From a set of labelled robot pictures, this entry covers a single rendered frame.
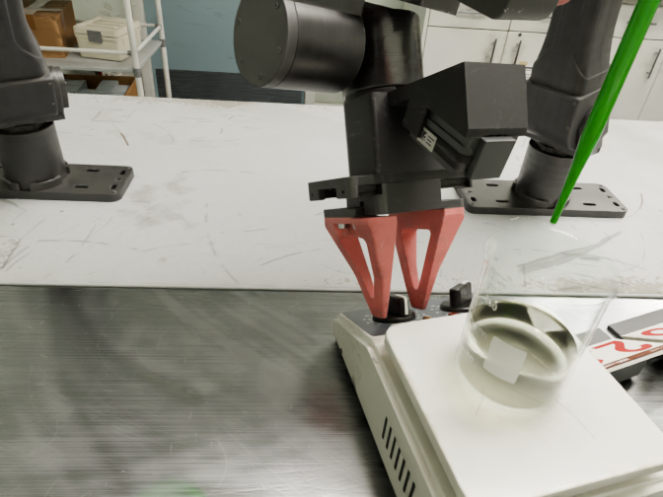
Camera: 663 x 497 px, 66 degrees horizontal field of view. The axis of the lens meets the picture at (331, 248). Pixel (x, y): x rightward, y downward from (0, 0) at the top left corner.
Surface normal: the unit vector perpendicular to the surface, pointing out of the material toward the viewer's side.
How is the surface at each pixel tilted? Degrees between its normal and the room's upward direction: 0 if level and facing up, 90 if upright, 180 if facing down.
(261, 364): 0
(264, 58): 77
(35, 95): 117
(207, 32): 90
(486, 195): 0
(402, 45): 59
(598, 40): 85
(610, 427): 0
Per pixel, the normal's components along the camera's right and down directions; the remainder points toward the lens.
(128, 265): 0.07, -0.81
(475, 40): 0.05, 0.59
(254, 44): -0.76, 0.13
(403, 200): 0.46, 0.05
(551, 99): -0.79, 0.42
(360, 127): -0.88, 0.12
